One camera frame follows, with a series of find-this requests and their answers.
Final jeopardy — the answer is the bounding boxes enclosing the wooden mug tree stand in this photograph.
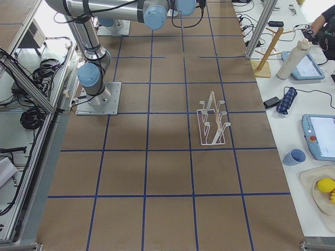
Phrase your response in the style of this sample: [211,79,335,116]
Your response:
[251,27,295,78]

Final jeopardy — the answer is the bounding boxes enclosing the blue teach pendant near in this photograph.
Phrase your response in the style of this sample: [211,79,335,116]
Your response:
[301,114,334,161]

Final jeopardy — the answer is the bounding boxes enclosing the aluminium frame post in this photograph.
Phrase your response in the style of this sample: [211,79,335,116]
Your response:
[245,0,277,59]

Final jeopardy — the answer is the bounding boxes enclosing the folded blue plaid umbrella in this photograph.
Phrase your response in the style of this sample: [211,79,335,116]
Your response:
[276,87,297,115]

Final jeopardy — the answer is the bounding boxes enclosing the blue teach pendant far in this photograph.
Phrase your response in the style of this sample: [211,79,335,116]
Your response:
[291,54,325,81]

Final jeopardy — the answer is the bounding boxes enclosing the white wire cup rack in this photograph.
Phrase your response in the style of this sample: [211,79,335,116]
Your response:
[196,91,231,145]

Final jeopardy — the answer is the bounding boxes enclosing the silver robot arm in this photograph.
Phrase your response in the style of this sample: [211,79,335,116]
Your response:
[137,1,206,30]
[47,1,171,115]

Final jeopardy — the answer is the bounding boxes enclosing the black power adapter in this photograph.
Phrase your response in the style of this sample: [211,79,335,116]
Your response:
[263,96,281,109]

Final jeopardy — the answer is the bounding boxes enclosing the cream tray with bowl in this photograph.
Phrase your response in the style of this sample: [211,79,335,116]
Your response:
[299,166,334,233]

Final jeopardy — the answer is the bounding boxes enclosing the blue cup on desk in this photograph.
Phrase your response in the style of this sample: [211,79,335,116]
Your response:
[283,149,306,166]

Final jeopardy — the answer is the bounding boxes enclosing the blue teach pendant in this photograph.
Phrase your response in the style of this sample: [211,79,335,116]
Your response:
[301,114,334,161]
[291,54,325,81]

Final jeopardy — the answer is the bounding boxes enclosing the yellow toy fruit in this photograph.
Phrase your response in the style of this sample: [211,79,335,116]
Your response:
[316,177,335,193]

